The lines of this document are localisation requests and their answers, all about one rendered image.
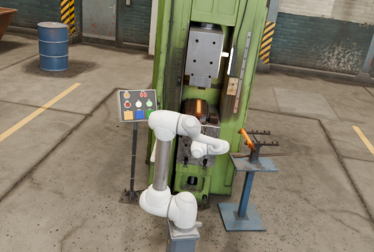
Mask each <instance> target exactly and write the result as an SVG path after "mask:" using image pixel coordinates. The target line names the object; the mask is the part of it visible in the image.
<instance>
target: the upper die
mask: <svg viewBox="0 0 374 252"><path fill-rule="evenodd" d="M211 79H212V78H210V76H209V78H207V77H199V76H193V73H192V74H191V76H190V80H189V86H198V87H207V88H210V87H211Z"/></svg>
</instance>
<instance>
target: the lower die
mask: <svg viewBox="0 0 374 252"><path fill-rule="evenodd" d="M198 99H201V98H196V99H195V98H192V99H189V109H187V107H186V112H185V114H186V115H189V116H194V117H196V118H197V116H196V113H197V102H198ZM204 102H206V100H202V99H201V102H200V113H201V117H200V120H198V121H199V122H205V120H206V113H204V112H206V111H205V110H206V109H205V108H206V107H205V108H204ZM204 109H205V110H204Z"/></svg>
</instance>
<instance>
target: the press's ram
mask: <svg viewBox="0 0 374 252"><path fill-rule="evenodd" d="M223 38H224V33H223V30H222V27H217V26H214V29H203V28H200V27H199V24H193V23H191V26H190V31H189V40H188V50H187V56H186V65H185V75H189V76H191V74H192V73H193V76H199V77H207V78H209V76H210V78H218V71H219V64H220V57H221V56H227V57H228V54H229V53H228V52H222V45H223Z"/></svg>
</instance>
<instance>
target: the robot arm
mask: <svg viewBox="0 0 374 252"><path fill-rule="evenodd" d="M148 124H149V127H150V128H151V129H152V130H154V133H155V136H156V150H155V163H154V174H153V181H152V184H151V185H150V186H149V188H148V189H146V190H145V191H143V192H142V194H141V196H140V201H139V204H140V206H141V208H142V209H143V210H145V211H146V212H147V213H150V214H153V215H156V216H161V217H165V218H169V223H170V225H171V230H172V233H173V234H172V237H173V238H177V237H181V236H198V234H199V233H198V232H197V230H196V228H198V227H201V226H202V224H201V222H197V221H196V215H197V203H196V199H195V196H194V195H193V194H191V193H189V192H180V193H178V194H177V195H171V193H170V189H169V187H168V186H167V185H168V175H169V166H170V156H171V147H172V141H173V138H174V137H175V135H176V134H178V135H184V136H188V137H189V138H191V139H192V144H191V154H192V156H193V157H194V158H197V159H198V158H200V157H202V156H204V155H220V154H224V153H226V152H228V151H229V143H228V142H227V141H224V140H220V139H215V138H212V137H209V136H206V132H204V130H203V127H202V133H200V131H201V125H200V122H199V121H198V119H197V118H196V117H194V116H189V115H185V114H182V113H177V112H174V111H167V110H157V111H154V112H152V113H151V114H150V116H149V120H148Z"/></svg>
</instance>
